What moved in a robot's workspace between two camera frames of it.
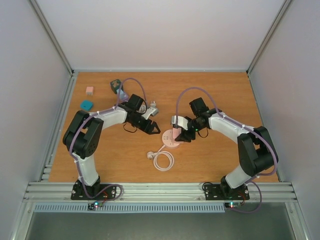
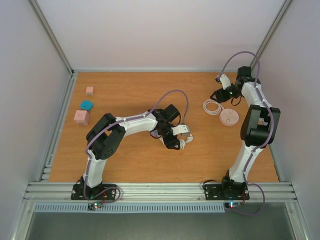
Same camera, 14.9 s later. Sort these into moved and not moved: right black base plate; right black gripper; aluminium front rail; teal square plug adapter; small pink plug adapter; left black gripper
Moved: right black gripper; left black gripper
Not moved: teal square plug adapter; right black base plate; small pink plug adapter; aluminium front rail
